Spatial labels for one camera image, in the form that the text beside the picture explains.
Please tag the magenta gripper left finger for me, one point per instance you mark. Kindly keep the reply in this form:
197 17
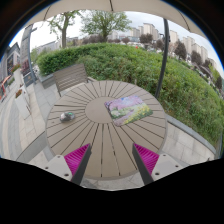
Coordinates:
72 166

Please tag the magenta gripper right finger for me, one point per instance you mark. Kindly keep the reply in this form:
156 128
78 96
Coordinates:
153 166

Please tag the floral landscape mouse pad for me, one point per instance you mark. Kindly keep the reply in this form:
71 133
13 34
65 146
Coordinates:
126 110

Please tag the round slatted patio table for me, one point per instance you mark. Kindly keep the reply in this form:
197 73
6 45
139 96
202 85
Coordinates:
111 146

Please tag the green hedge bush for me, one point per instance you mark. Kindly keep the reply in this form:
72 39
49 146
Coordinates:
184 94

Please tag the grey slatted patio chair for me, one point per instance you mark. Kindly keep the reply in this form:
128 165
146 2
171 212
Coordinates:
70 76

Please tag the dark signboard pillar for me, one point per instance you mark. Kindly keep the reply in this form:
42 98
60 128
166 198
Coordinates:
25 59

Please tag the dark curved umbrella pole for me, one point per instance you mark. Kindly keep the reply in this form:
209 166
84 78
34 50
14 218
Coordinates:
164 59

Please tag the beige patio umbrella canopy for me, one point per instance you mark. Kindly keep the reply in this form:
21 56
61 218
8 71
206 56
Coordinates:
155 7

